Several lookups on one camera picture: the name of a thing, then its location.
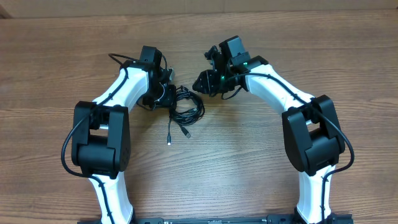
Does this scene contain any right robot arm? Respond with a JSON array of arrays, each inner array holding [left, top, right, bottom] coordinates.
[[193, 36, 352, 223]]

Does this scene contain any black glossy USB cable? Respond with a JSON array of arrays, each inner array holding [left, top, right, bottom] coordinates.
[[169, 85, 206, 139]]

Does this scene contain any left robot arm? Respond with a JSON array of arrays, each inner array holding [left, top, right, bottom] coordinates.
[[65, 45, 175, 223]]

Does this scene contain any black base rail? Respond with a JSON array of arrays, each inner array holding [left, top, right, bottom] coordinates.
[[77, 213, 354, 224]]

